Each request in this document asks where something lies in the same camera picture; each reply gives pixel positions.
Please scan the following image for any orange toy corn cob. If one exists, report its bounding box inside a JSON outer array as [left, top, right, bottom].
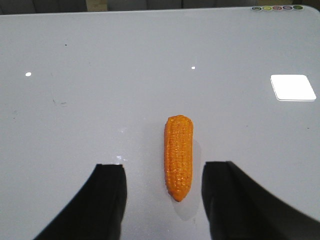
[[164, 115, 194, 202]]

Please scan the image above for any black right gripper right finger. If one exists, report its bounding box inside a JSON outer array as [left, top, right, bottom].
[[201, 161, 320, 240]]

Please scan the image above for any coloured sticker strip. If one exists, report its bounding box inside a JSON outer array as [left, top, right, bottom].
[[251, 5, 304, 12]]

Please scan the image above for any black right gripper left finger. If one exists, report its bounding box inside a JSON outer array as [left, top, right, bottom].
[[36, 164, 127, 240]]

